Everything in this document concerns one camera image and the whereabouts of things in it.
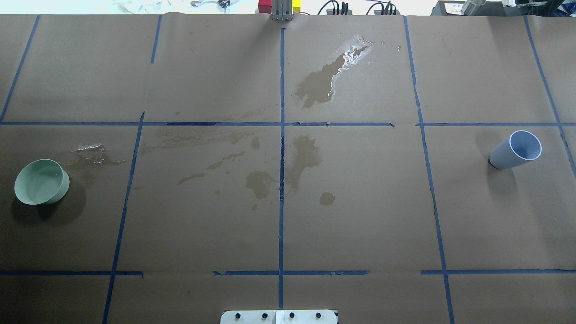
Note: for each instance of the mint green bowl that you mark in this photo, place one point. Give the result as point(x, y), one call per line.
point(41, 182)

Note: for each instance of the light blue plastic cup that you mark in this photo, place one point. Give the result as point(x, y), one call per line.
point(518, 149)

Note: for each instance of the red cube block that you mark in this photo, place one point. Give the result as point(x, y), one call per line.
point(264, 6)

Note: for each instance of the yellow cube block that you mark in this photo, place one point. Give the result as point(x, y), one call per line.
point(296, 5)

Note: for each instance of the brown paper table cover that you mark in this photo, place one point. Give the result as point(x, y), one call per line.
point(226, 163)

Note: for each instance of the black power strip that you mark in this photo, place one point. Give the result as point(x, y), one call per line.
point(386, 9)
point(334, 8)

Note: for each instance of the aluminium frame post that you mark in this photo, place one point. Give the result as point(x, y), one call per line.
point(282, 10)

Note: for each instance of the silver metal cylinder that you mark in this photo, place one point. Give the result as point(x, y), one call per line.
point(472, 7)

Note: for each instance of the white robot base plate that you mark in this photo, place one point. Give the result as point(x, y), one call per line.
point(313, 316)

